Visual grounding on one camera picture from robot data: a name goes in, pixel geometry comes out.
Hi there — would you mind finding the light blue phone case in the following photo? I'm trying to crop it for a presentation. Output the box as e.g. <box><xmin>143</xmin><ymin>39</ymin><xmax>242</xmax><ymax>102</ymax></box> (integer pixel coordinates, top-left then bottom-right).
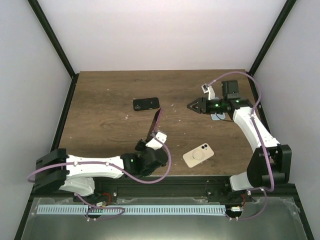
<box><xmin>210</xmin><ymin>113</ymin><xmax>226</xmax><ymax>121</ymax></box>

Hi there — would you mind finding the magenta phone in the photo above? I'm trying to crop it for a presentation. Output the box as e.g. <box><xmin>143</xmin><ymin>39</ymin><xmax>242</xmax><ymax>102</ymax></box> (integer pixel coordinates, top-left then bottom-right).
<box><xmin>146</xmin><ymin>108</ymin><xmax>162</xmax><ymax>139</ymax></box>

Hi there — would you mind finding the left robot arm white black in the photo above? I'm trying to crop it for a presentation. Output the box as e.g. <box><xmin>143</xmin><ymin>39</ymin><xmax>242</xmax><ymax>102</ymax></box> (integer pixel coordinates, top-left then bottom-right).
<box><xmin>27</xmin><ymin>131</ymin><xmax>171</xmax><ymax>202</ymax></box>

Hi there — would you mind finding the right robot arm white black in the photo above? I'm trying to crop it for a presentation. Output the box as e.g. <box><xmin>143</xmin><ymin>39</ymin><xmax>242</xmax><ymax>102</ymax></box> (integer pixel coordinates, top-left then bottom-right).
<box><xmin>187</xmin><ymin>80</ymin><xmax>292</xmax><ymax>202</ymax></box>

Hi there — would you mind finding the black phone case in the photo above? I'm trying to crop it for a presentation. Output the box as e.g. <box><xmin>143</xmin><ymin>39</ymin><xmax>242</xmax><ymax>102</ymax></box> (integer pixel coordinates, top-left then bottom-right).
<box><xmin>132</xmin><ymin>97</ymin><xmax>160</xmax><ymax>111</ymax></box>

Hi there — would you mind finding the beige phone case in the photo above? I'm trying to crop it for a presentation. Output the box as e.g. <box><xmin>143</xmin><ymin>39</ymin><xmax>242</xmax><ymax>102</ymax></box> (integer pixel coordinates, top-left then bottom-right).
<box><xmin>182</xmin><ymin>143</ymin><xmax>215</xmax><ymax>168</ymax></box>

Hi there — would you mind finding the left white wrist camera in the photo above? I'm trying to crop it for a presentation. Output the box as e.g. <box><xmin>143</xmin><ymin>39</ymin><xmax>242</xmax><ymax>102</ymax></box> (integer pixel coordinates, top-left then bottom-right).
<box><xmin>145</xmin><ymin>131</ymin><xmax>167</xmax><ymax>151</ymax></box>

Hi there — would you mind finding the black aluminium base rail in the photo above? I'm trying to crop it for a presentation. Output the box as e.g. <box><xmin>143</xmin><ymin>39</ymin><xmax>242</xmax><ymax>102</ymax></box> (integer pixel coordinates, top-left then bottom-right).
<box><xmin>83</xmin><ymin>176</ymin><xmax>248</xmax><ymax>204</ymax></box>

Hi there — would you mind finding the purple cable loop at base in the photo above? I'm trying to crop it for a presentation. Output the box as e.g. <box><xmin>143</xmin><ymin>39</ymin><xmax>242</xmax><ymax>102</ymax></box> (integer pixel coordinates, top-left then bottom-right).
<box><xmin>73</xmin><ymin>193</ymin><xmax>126</xmax><ymax>222</ymax></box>

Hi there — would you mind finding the light blue slotted cable duct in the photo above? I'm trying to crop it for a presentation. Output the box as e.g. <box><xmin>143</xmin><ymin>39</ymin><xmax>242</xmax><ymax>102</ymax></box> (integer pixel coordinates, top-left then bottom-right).
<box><xmin>36</xmin><ymin>204</ymin><xmax>226</xmax><ymax>216</ymax></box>

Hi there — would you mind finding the right black frame post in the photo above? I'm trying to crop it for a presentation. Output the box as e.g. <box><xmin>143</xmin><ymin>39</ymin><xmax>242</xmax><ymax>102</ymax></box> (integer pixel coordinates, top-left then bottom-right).
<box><xmin>248</xmin><ymin>0</ymin><xmax>297</xmax><ymax>76</ymax></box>

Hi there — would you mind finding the black frame post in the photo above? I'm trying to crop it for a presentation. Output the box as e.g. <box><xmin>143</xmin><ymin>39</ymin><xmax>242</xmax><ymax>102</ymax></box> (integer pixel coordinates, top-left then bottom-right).
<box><xmin>26</xmin><ymin>0</ymin><xmax>77</xmax><ymax>78</ymax></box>
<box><xmin>248</xmin><ymin>0</ymin><xmax>297</xmax><ymax>76</ymax></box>

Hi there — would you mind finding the left black frame post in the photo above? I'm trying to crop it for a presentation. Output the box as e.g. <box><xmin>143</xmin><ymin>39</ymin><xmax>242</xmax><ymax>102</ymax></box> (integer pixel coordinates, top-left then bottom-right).
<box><xmin>26</xmin><ymin>0</ymin><xmax>77</xmax><ymax>78</ymax></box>

